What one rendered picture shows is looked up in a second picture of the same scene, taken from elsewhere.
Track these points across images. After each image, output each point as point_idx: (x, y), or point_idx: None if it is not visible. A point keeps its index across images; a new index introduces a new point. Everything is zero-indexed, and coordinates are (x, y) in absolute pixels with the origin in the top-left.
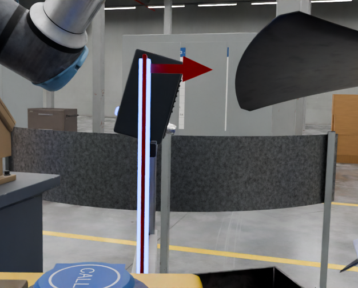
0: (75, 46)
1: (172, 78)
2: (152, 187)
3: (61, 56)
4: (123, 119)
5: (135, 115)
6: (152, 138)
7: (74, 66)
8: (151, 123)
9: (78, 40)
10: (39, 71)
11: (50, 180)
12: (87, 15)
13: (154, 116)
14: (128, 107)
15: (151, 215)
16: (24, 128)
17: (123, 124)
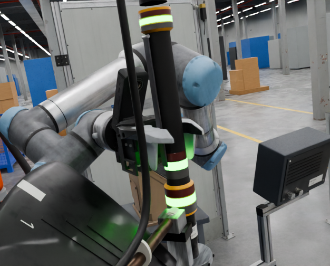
0: (204, 154)
1: (279, 165)
2: (263, 235)
3: (200, 158)
4: (256, 185)
5: (261, 184)
6: (271, 201)
7: (209, 162)
8: (270, 191)
9: (206, 150)
10: (196, 162)
11: (199, 220)
12: (201, 141)
13: (271, 187)
14: (258, 178)
15: (264, 251)
16: None
17: (256, 188)
